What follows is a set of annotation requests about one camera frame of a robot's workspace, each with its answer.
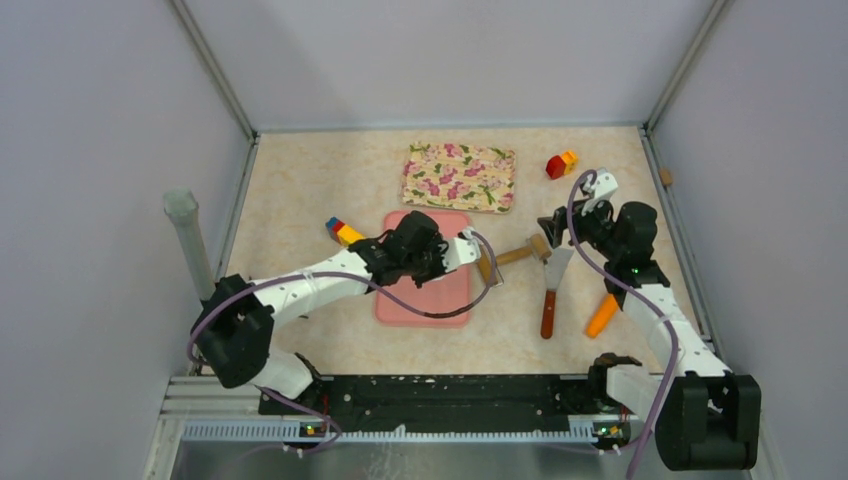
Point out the red orange toy block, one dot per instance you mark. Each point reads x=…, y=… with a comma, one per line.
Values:
x=562, y=164

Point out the small wooden wall knob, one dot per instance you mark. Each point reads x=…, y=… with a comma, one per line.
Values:
x=666, y=177

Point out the yellow multicolour toy block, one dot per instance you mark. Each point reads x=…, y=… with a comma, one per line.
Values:
x=342, y=233

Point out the wooden rolling pin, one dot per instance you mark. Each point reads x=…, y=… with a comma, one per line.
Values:
x=489, y=266

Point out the metal scraper wooden handle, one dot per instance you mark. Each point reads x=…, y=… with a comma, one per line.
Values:
x=554, y=270

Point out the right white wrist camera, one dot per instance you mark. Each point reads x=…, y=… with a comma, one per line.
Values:
x=597, y=188

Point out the grey cylinder post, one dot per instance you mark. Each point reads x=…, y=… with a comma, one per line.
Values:
x=182, y=209

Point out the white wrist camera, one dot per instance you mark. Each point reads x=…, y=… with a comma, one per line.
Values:
x=597, y=188
x=464, y=249

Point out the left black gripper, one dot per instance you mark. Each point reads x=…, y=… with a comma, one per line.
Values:
x=438, y=245

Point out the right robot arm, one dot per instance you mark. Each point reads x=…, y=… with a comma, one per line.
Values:
x=703, y=416

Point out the floral yellow tray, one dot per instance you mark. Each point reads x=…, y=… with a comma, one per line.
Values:
x=460, y=177

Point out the pink plastic tray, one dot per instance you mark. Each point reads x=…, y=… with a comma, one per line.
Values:
x=442, y=295

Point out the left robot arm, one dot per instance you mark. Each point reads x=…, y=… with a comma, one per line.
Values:
x=233, y=335

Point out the orange toy carrot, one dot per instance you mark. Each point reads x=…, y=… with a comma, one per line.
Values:
x=602, y=316

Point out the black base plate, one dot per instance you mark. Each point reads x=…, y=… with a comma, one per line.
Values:
x=459, y=403

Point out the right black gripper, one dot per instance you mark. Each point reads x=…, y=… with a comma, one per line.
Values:
x=555, y=225

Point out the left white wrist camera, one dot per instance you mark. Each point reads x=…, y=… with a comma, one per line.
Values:
x=464, y=249

